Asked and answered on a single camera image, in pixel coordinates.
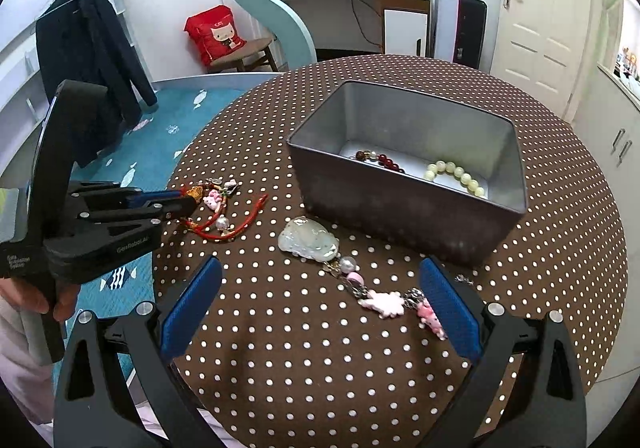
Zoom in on white sideboard cabinet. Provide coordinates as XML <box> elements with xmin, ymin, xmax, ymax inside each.
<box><xmin>562</xmin><ymin>0</ymin><xmax>640</xmax><ymax>439</ymax></box>

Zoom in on small colourful figurines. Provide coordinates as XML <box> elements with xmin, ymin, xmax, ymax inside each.
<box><xmin>617</xmin><ymin>48</ymin><xmax>640</xmax><ymax>78</ymax></box>

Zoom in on black hanging cables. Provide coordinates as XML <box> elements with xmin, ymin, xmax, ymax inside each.
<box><xmin>350</xmin><ymin>0</ymin><xmax>383</xmax><ymax>53</ymax></box>

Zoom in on brown polka dot tablecloth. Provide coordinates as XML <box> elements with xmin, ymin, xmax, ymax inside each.
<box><xmin>152</xmin><ymin>54</ymin><xmax>628</xmax><ymax>448</ymax></box>

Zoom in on dark red bead bracelet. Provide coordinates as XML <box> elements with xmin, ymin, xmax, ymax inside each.
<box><xmin>350</xmin><ymin>150</ymin><xmax>407</xmax><ymax>175</ymax></box>

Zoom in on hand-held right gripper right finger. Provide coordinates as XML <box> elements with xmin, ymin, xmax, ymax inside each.
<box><xmin>419</xmin><ymin>257</ymin><xmax>588</xmax><ymax>448</ymax></box>

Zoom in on white and black suitcase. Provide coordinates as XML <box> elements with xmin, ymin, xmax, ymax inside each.
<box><xmin>432</xmin><ymin>0</ymin><xmax>488</xmax><ymax>70</ymax></box>

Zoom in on person's white clothing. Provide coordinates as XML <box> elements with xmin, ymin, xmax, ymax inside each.
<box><xmin>0</xmin><ymin>300</ymin><xmax>68</xmax><ymax>429</ymax></box>

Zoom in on jade pendant with pink charms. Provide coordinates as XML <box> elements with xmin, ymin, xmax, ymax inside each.
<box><xmin>277</xmin><ymin>217</ymin><xmax>448</xmax><ymax>341</ymax></box>

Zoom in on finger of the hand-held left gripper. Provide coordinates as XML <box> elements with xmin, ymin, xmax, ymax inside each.
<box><xmin>70</xmin><ymin>180</ymin><xmax>198</xmax><ymax>211</ymax></box>
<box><xmin>75</xmin><ymin>198</ymin><xmax>199</xmax><ymax>235</ymax></box>

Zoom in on pale green bead bracelet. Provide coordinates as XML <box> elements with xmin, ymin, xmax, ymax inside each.
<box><xmin>424</xmin><ymin>159</ymin><xmax>488</xmax><ymax>199</ymax></box>

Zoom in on teal loft bed frame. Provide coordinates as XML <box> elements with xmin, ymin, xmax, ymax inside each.
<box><xmin>196</xmin><ymin>0</ymin><xmax>318</xmax><ymax>73</ymax></box>

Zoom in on red cartoon bag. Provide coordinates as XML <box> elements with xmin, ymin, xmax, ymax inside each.
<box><xmin>184</xmin><ymin>5</ymin><xmax>247</xmax><ymax>68</ymax></box>

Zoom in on dark hanging jacket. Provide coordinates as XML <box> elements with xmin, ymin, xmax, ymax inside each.
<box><xmin>35</xmin><ymin>0</ymin><xmax>158</xmax><ymax>169</ymax></box>

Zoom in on wooden cabinet with white door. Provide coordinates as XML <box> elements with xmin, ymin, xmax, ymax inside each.
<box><xmin>381</xmin><ymin>0</ymin><xmax>431</xmax><ymax>56</ymax></box>

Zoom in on white panel door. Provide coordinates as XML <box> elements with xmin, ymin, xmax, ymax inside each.
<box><xmin>490</xmin><ymin>0</ymin><xmax>596</xmax><ymax>121</ymax></box>

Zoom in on wooden chair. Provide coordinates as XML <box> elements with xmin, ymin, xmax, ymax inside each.
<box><xmin>207</xmin><ymin>35</ymin><xmax>281</xmax><ymax>74</ymax></box>

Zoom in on grey metal tin box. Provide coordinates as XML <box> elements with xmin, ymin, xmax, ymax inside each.
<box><xmin>286</xmin><ymin>80</ymin><xmax>526</xmax><ymax>265</ymax></box>

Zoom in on person's left hand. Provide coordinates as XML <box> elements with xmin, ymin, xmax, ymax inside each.
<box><xmin>0</xmin><ymin>279</ymin><xmax>82</xmax><ymax>325</ymax></box>

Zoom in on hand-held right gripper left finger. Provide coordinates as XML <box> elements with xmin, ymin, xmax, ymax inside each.
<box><xmin>52</xmin><ymin>257</ymin><xmax>236</xmax><ymax>448</ymax></box>

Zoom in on blue printed bed cover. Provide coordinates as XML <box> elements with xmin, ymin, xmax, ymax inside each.
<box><xmin>50</xmin><ymin>86</ymin><xmax>281</xmax><ymax>379</ymax></box>

